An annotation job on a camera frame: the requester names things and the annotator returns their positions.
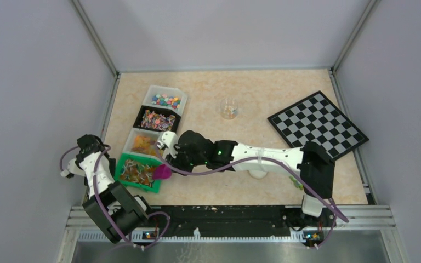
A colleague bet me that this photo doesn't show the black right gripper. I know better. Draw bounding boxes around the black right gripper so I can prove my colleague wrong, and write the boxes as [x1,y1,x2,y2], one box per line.
[166,142,207,176]

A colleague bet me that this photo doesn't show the white round jar lid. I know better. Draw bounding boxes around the white round jar lid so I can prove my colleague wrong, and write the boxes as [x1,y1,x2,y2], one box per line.
[249,170,268,180]

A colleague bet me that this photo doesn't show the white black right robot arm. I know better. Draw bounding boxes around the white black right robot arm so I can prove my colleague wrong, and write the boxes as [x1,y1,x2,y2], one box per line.
[157,130,339,226]

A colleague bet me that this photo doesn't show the white bin orange gummies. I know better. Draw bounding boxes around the white bin orange gummies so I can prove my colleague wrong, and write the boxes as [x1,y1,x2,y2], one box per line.
[122,128,161,158]

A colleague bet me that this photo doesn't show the magenta plastic scoop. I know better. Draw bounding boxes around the magenta plastic scoop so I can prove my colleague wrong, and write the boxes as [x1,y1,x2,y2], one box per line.
[152,164,173,180]

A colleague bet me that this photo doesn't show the green owl number card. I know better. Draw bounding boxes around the green owl number card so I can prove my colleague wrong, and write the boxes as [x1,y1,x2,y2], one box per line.
[289,176,304,191]

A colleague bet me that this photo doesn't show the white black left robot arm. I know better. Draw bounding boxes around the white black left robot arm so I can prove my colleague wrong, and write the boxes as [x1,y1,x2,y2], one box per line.
[59,134,154,244]

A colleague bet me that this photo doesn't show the black white chessboard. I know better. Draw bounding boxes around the black white chessboard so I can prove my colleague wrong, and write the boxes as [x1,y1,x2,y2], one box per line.
[267,91,369,161]

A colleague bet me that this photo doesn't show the white bin round candies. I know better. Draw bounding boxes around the white bin round candies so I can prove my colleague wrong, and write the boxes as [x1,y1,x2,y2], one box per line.
[142,85,188,116]

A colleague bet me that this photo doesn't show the clear glass jar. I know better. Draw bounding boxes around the clear glass jar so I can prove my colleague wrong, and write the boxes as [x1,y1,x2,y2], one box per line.
[219,98,238,119]

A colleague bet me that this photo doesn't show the green bin stick candies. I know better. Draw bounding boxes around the green bin stick candies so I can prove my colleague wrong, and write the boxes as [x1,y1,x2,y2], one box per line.
[114,153,162,193]

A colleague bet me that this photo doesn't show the black bin mixed candies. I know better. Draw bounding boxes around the black bin mixed candies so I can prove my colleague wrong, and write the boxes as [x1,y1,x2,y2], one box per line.
[133,105,181,132]

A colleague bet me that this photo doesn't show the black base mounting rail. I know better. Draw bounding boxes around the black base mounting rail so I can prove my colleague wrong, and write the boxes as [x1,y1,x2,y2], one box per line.
[141,205,333,238]

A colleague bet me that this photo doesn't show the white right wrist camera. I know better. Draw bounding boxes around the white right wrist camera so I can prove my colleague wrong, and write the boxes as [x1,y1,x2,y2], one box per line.
[156,131,178,159]

